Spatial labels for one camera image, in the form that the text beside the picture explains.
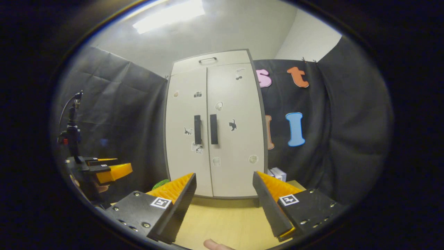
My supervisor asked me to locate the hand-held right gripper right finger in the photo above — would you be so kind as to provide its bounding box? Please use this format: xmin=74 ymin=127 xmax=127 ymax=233
xmin=252 ymin=171 xmax=344 ymax=242

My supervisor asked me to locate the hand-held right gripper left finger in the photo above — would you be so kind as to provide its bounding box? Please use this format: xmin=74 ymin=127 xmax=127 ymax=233
xmin=104 ymin=173 xmax=197 ymax=244

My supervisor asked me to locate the white shoe cabinet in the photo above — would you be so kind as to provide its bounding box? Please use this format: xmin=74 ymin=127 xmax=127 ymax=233
xmin=164 ymin=49 xmax=269 ymax=199

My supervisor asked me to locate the white cabinet door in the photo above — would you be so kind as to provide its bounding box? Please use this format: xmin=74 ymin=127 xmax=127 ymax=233
xmin=165 ymin=68 xmax=214 ymax=197
xmin=207 ymin=62 xmax=267 ymax=198

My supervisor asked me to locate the white cabinet drawer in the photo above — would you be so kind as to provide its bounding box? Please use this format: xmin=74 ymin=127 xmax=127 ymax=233
xmin=171 ymin=50 xmax=251 ymax=76

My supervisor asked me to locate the white box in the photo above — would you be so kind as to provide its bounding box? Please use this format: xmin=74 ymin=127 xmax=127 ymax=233
xmin=267 ymin=167 xmax=287 ymax=182

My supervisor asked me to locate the black backdrop cloth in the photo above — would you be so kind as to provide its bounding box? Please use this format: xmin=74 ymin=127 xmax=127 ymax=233
xmin=52 ymin=36 xmax=394 ymax=205

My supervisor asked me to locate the black door handle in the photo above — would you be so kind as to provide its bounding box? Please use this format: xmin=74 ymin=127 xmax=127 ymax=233
xmin=210 ymin=114 xmax=219 ymax=145
xmin=194 ymin=115 xmax=202 ymax=145

